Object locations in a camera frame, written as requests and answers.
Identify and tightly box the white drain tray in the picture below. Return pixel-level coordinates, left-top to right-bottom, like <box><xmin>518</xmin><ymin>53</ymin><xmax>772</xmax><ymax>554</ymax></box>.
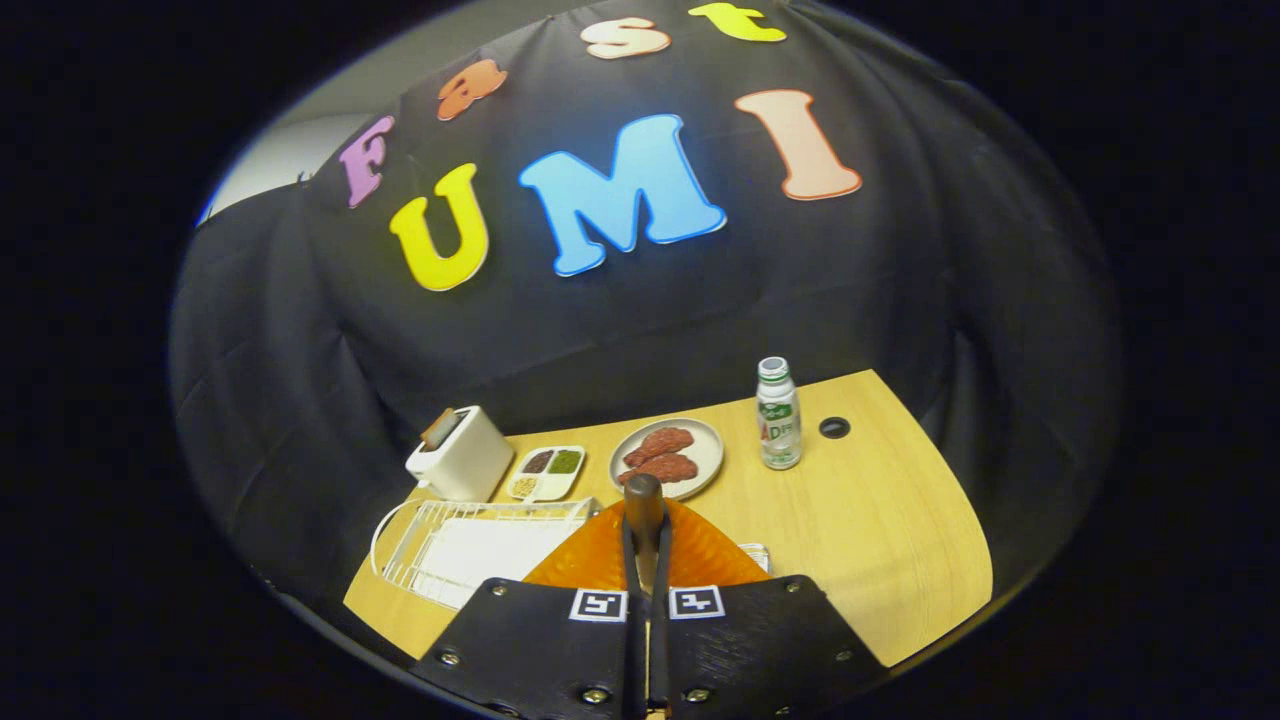
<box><xmin>415</xmin><ymin>515</ymin><xmax>586</xmax><ymax>608</ymax></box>

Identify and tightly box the white wire dish rack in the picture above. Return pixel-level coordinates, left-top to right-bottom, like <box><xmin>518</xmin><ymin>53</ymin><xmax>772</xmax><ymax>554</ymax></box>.
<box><xmin>370</xmin><ymin>495</ymin><xmax>773</xmax><ymax>613</ymax></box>

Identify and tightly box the red meat piece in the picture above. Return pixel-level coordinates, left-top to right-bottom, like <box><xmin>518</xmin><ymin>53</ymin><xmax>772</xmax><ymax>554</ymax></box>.
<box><xmin>618</xmin><ymin>453</ymin><xmax>699</xmax><ymax>487</ymax></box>
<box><xmin>624</xmin><ymin>427</ymin><xmax>695</xmax><ymax>468</ymax></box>

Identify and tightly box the beige round plate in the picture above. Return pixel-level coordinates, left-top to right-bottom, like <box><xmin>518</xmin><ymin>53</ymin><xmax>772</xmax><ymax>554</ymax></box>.
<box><xmin>608</xmin><ymin>417</ymin><xmax>725</xmax><ymax>501</ymax></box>

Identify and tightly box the white toaster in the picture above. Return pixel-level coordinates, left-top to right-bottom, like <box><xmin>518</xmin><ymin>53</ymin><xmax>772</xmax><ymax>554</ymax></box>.
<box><xmin>405</xmin><ymin>405</ymin><xmax>516</xmax><ymax>503</ymax></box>

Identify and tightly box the white drink bottle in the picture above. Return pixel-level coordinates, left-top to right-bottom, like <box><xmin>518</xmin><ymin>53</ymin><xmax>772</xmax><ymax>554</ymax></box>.
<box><xmin>756</xmin><ymin>356</ymin><xmax>804</xmax><ymax>471</ymax></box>

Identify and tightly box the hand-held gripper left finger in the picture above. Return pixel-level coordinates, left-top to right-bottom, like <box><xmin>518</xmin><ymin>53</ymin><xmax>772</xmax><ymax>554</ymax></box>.
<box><xmin>410</xmin><ymin>498</ymin><xmax>646</xmax><ymax>720</ymax></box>

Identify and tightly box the wooden-handled spoon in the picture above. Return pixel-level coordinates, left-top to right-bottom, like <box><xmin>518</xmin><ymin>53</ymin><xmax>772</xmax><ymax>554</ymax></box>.
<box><xmin>623</xmin><ymin>474</ymin><xmax>669</xmax><ymax>720</ymax></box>

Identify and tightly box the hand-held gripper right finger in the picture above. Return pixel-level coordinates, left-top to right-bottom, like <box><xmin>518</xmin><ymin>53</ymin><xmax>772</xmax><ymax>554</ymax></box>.
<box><xmin>648</xmin><ymin>498</ymin><xmax>891</xmax><ymax>720</ymax></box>

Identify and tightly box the white divided tray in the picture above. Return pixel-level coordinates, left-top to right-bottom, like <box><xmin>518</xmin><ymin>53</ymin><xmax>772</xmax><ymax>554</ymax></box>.
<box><xmin>506</xmin><ymin>445</ymin><xmax>587</xmax><ymax>503</ymax></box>

